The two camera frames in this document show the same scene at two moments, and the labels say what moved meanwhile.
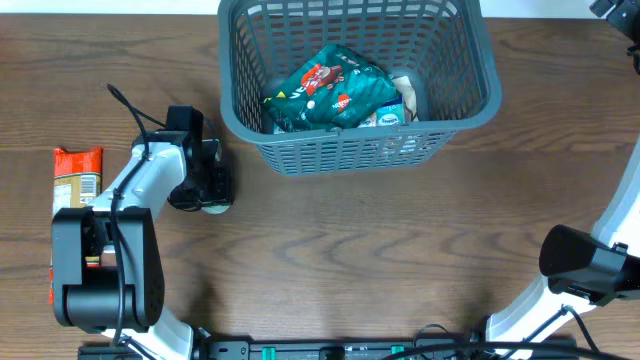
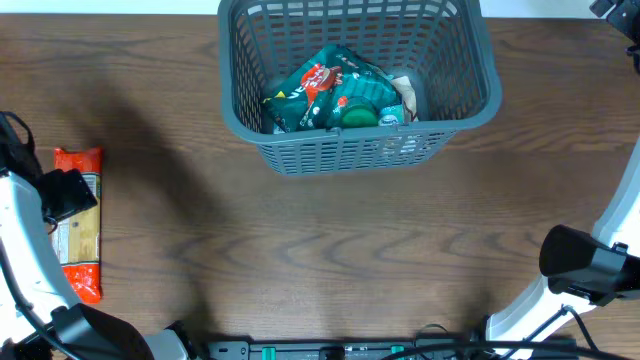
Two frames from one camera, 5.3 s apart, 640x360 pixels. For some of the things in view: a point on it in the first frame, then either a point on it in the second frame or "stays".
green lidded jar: (216, 207) to (360, 113)
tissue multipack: (389, 114) stays
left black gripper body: (215, 187) to (70, 192)
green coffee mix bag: (332, 89) stays
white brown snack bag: (408, 93) stays
